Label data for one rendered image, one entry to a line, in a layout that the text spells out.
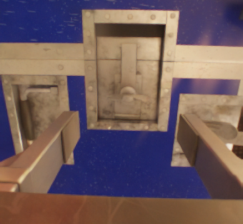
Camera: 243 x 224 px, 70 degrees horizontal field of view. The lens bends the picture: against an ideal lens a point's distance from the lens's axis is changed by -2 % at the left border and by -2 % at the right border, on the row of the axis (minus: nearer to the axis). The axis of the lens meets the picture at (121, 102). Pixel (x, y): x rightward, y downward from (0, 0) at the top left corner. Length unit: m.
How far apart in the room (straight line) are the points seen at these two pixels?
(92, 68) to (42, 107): 0.11
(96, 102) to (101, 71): 0.05
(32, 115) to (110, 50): 0.17
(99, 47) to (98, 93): 0.07
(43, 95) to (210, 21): 0.27
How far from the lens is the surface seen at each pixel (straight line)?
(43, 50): 0.28
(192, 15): 0.27
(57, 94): 0.29
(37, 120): 0.33
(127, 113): 0.29
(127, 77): 0.26
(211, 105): 0.32
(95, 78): 0.26
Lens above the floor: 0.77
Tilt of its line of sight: 1 degrees down
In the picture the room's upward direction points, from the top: 91 degrees clockwise
